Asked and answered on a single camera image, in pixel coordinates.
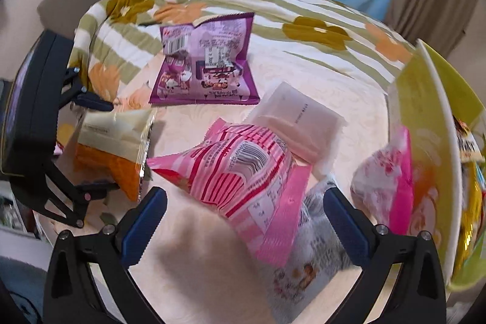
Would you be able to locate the pink striped snack packet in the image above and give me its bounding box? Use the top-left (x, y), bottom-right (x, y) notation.
top-left (146, 117), bottom-right (313, 268)

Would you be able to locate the dark white snack packet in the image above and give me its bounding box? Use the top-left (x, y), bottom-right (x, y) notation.
top-left (455, 118), bottom-right (486, 162)

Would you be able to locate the purple snack packet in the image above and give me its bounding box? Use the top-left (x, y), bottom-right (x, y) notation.
top-left (148, 12), bottom-right (261, 105)

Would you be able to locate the white translucent packet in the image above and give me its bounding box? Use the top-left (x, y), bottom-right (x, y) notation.
top-left (244, 81), bottom-right (347, 173)

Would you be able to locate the grey white snack packet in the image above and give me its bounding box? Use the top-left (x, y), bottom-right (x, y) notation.
top-left (266, 175), bottom-right (362, 311)

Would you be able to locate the pink floral snack packet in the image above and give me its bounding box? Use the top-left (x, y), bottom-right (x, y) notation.
top-left (349, 126), bottom-right (414, 238)

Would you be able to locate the orange cream-topped snack packet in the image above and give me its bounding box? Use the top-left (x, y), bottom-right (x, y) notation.
top-left (73, 107), bottom-right (157, 202)

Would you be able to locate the yellow snack packet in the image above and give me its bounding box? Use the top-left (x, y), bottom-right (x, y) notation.
top-left (453, 157), bottom-right (486, 272)

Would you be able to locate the yellow-green cardboard box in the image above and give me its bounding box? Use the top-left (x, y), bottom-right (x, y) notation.
top-left (385, 39), bottom-right (486, 291)

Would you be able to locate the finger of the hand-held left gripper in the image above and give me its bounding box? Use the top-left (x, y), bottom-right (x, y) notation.
top-left (57, 67), bottom-right (115, 113)
top-left (32, 161), bottom-right (120, 230)

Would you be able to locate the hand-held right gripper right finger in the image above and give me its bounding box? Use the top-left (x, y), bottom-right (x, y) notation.
top-left (323, 187), bottom-right (447, 324)

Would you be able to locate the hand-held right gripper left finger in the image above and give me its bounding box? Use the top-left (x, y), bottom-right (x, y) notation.
top-left (43, 186), bottom-right (168, 324)

